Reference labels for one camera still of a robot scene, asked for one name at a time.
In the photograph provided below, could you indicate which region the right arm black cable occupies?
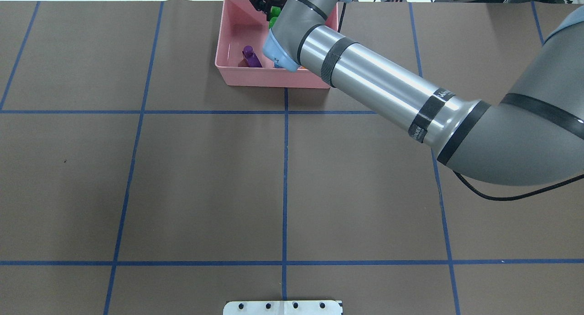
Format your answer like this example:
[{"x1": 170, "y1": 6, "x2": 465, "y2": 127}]
[{"x1": 452, "y1": 170, "x2": 584, "y2": 201}]

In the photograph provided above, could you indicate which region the white pedestal column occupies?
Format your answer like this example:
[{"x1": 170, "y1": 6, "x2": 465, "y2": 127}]
[{"x1": 223, "y1": 300, "x2": 344, "y2": 315}]

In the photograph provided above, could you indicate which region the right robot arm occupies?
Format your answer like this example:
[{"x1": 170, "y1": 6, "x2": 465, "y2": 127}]
[{"x1": 262, "y1": 0, "x2": 584, "y2": 186}]

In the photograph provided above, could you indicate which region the purple block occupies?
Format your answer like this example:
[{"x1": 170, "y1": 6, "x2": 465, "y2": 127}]
[{"x1": 242, "y1": 45, "x2": 263, "y2": 68}]

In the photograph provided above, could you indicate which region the pink plastic box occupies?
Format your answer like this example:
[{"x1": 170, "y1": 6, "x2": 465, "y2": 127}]
[{"x1": 214, "y1": 0, "x2": 330, "y2": 89}]

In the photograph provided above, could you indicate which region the green block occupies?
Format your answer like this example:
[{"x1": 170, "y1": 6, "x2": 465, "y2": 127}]
[{"x1": 268, "y1": 6, "x2": 282, "y2": 30}]

